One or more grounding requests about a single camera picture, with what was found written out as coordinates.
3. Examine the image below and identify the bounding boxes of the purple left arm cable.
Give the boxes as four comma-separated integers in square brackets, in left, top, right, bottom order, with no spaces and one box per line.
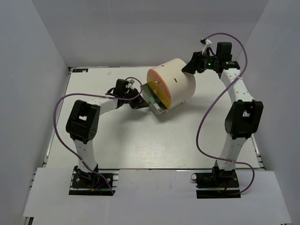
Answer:
[53,77,143,195]

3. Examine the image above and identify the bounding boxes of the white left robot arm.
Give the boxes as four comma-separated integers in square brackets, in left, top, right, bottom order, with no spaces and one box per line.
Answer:
[66,79,149,187]

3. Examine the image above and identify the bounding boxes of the green white cosmetic tube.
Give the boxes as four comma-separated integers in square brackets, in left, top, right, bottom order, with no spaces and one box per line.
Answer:
[149,95,161,108]

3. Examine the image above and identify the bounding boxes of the yellow organizer drawer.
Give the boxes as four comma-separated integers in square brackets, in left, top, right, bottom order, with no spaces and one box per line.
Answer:
[153,88,171,109]

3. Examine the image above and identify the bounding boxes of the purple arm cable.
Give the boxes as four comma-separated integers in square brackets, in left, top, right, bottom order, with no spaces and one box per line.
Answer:
[53,77,143,195]
[196,32,256,194]

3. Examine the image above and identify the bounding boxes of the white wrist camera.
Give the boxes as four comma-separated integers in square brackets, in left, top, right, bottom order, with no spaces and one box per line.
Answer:
[128,79,135,87]
[200,38,212,55]

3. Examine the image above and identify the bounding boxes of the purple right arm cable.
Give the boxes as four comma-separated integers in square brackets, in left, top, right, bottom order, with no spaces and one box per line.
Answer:
[196,32,256,194]

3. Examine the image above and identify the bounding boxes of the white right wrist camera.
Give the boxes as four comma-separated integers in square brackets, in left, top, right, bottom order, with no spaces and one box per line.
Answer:
[200,38,212,55]

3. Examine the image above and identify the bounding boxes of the cream round drawer organizer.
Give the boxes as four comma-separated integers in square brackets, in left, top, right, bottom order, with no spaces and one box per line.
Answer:
[153,58,196,110]

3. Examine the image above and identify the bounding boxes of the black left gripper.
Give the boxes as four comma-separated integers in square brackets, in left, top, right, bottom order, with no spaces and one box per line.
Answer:
[123,88,150,109]

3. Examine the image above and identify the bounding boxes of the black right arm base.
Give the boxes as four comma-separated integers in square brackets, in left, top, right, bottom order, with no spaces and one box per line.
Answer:
[191,166,241,199]

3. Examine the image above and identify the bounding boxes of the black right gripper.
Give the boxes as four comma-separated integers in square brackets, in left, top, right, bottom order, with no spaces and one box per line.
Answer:
[181,50,219,75]

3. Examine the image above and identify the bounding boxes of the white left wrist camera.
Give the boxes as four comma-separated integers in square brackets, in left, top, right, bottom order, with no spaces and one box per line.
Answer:
[128,79,135,87]

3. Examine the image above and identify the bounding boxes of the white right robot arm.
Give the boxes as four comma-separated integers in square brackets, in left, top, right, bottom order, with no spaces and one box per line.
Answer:
[182,39,263,187]

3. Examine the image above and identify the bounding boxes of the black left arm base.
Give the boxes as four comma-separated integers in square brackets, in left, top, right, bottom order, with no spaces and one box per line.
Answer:
[68,170,119,196]

